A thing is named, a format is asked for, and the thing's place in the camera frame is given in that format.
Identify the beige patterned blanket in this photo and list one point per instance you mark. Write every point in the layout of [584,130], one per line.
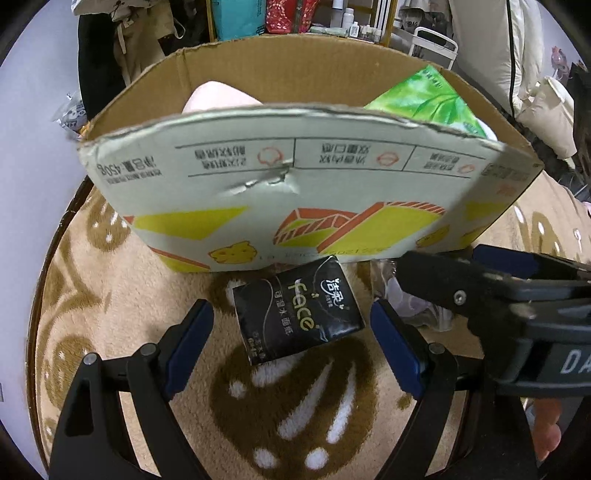
[138,295]

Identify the green tissue pack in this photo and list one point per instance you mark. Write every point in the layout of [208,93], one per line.
[425,101]

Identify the person's right hand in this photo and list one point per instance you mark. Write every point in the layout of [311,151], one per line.
[548,429]

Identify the printed cardboard box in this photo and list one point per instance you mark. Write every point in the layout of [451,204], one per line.
[323,194]

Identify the beige hanging coat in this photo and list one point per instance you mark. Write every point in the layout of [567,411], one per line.
[147,41]

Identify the white trolley cart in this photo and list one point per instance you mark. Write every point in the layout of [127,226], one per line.
[434,39]

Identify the plastic bag of toys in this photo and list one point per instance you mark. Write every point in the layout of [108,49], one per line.
[69,115]

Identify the white folded duvet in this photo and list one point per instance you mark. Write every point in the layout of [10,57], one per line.
[549,115]

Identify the white upright mattress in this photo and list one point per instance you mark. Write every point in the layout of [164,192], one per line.
[489,46]

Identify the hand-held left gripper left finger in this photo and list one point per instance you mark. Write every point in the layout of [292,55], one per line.
[189,342]

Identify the pink pig plush cushion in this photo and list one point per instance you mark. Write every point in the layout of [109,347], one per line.
[212,97]

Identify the pink wall ornament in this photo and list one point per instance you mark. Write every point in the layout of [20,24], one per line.
[559,57]

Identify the black hanging garment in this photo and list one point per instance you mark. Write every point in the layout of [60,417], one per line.
[97,69]

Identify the black tissue pack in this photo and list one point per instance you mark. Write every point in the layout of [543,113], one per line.
[295,309]

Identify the wooden shelf rack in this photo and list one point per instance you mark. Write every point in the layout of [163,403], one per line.
[392,18]

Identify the row of small white bottles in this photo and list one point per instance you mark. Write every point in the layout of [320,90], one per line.
[353,21]

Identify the teal bag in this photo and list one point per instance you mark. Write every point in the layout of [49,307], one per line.
[238,18]

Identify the clear plastic packet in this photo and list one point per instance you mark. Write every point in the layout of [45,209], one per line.
[418,314]

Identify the red patterned gift bag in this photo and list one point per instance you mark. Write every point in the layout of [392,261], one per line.
[291,14]

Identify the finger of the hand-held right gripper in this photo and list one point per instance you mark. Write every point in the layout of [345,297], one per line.
[517,262]
[443,284]

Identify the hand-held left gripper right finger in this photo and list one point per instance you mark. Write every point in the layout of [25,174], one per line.
[397,351]

